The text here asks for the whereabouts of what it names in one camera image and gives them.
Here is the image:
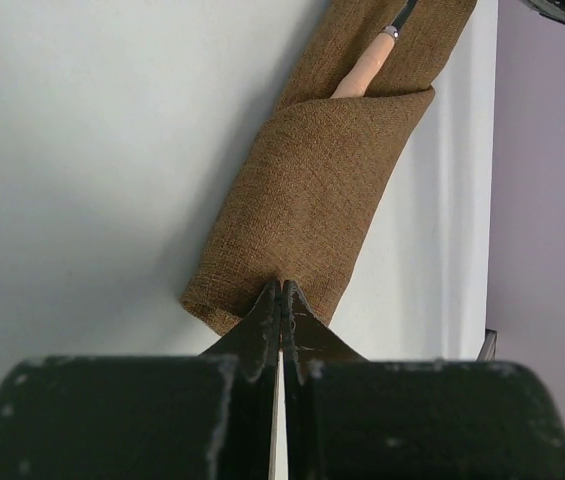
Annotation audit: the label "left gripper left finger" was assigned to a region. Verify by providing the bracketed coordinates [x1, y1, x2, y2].
[0, 282, 281, 479]

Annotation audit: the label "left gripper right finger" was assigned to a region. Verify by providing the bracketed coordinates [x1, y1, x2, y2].
[281, 281, 565, 479]

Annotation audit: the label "brown cloth napkin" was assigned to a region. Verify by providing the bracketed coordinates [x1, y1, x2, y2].
[180, 0, 475, 335]

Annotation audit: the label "silver metal spoon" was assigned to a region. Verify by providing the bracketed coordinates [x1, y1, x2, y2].
[331, 0, 418, 99]

